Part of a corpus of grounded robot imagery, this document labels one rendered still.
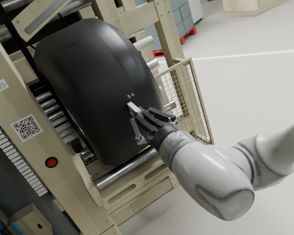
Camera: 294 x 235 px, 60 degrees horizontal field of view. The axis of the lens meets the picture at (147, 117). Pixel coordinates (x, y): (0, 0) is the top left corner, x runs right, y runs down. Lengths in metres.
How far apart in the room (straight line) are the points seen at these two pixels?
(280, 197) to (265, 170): 1.39
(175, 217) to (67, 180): 1.09
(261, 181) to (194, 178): 0.16
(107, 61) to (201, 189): 0.48
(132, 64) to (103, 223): 0.74
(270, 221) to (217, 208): 1.39
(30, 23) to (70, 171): 0.67
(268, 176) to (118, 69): 0.50
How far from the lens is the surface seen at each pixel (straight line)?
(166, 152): 0.55
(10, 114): 0.93
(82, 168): 1.08
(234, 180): 0.47
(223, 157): 0.51
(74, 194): 1.10
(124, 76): 0.79
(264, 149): 0.57
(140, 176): 1.03
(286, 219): 1.86
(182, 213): 1.97
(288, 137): 0.55
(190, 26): 5.88
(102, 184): 1.02
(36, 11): 1.29
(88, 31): 0.88
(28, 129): 0.95
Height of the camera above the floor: 1.52
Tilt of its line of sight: 28 degrees down
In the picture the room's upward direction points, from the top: 22 degrees counter-clockwise
